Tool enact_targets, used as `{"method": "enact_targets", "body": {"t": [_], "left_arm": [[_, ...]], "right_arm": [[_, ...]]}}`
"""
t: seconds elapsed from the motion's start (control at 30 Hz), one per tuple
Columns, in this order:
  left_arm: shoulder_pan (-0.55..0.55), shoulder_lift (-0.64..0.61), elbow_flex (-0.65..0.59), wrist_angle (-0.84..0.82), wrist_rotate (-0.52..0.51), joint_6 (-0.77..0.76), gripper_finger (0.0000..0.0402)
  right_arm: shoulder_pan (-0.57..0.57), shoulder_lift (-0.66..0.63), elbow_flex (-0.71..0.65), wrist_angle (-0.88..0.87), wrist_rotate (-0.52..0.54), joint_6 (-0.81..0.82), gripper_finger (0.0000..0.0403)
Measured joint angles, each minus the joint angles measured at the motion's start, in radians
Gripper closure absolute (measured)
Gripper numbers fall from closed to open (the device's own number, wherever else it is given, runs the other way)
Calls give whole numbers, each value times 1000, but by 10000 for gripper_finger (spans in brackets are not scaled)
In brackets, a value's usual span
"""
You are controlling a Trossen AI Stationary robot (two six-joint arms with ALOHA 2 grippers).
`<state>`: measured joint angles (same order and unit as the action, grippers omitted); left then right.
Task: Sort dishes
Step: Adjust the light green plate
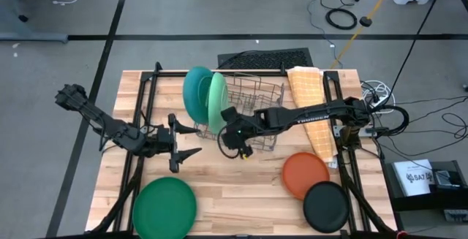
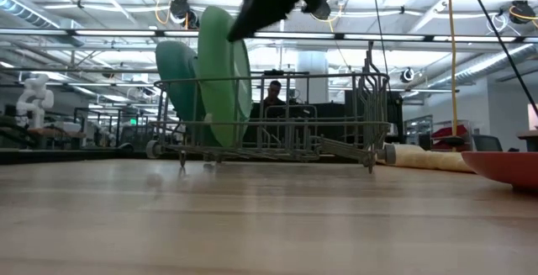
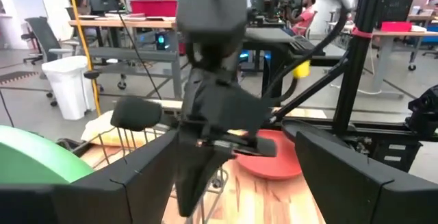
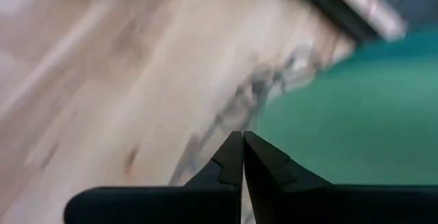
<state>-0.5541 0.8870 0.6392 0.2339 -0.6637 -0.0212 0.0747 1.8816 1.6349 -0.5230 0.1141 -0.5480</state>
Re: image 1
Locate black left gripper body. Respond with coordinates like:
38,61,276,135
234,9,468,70
144,113,181,173

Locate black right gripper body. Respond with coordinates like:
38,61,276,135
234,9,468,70
218,106,257,160

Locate teal plate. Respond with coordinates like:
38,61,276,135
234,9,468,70
182,66,214,125

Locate light green plate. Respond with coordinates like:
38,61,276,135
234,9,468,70
207,72,230,135

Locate dark green plate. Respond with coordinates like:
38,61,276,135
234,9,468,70
132,176,198,239

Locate orange plate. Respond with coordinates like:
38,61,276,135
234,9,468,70
282,152,331,200

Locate black plate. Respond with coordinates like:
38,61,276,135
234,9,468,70
303,181,351,234

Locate black perforated floor mat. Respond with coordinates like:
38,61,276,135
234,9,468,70
217,47,314,70

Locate orange checked towel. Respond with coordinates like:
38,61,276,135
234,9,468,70
286,66,339,164

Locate yellow pole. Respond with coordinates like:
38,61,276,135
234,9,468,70
330,0,399,70

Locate grey desk base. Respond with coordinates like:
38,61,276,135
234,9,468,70
0,0,69,44

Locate white printed booklet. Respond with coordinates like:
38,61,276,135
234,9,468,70
393,159,437,197

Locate black side cart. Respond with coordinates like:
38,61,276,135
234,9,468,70
382,160,468,213

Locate grey wire dish rack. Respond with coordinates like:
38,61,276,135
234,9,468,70
195,72,285,152

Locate black metal rig frame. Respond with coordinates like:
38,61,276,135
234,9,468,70
87,61,399,239

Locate white coiled cable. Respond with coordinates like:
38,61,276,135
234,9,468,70
360,80,393,105

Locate coiled black cable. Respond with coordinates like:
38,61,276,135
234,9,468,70
325,7,358,31

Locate long black cable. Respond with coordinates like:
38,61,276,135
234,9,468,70
388,0,451,99

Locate black floor cable loops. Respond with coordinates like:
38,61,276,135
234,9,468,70
380,95,468,159

